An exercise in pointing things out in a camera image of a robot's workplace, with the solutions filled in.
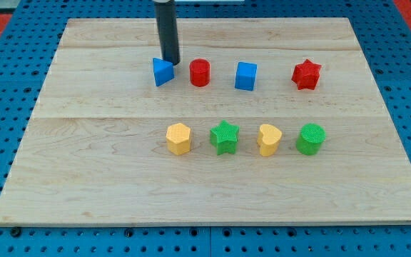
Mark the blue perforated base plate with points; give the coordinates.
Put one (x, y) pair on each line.
(27, 47)

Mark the green cylinder block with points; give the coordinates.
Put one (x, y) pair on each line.
(310, 139)

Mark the yellow heart block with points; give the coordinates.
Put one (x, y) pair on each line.
(268, 140)

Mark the light wooden board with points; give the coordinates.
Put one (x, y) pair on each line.
(94, 153)

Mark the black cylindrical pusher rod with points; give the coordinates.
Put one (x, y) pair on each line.
(165, 13)

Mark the blue cube block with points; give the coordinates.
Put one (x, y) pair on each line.
(245, 76)

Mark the red star block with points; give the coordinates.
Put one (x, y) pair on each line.
(306, 75)

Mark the red cylinder block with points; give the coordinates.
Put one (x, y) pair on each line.
(199, 72)

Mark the yellow hexagon block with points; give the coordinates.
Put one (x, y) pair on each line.
(178, 138)

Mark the green star block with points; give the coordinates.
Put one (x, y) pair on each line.
(224, 137)

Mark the blue triangle block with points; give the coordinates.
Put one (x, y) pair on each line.
(163, 71)

